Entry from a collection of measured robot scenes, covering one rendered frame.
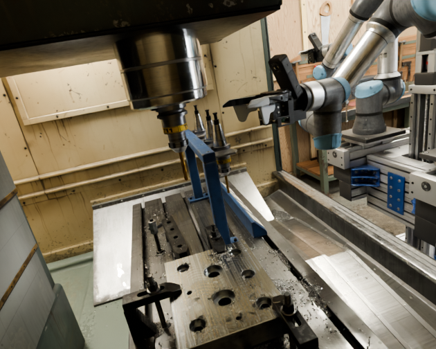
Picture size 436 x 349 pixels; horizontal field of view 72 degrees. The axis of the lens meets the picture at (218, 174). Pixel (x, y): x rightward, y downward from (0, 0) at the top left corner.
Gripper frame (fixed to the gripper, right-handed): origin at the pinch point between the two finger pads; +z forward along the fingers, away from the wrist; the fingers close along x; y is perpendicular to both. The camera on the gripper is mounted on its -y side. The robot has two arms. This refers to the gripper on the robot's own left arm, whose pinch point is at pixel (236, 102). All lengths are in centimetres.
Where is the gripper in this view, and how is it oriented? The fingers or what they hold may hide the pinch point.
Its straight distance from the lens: 70.6
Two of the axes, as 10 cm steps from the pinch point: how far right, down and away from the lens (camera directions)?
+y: 1.4, 9.4, 3.1
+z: -8.5, 2.7, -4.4
